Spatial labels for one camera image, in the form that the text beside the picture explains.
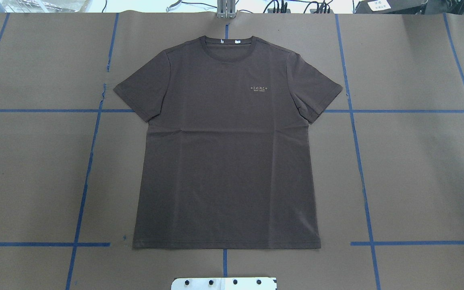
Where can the dark brown t-shirt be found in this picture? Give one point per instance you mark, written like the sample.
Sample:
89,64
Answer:
227,161

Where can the aluminium frame post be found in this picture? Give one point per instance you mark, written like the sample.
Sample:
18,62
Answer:
226,9

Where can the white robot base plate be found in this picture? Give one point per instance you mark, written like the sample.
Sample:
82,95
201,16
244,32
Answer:
225,283

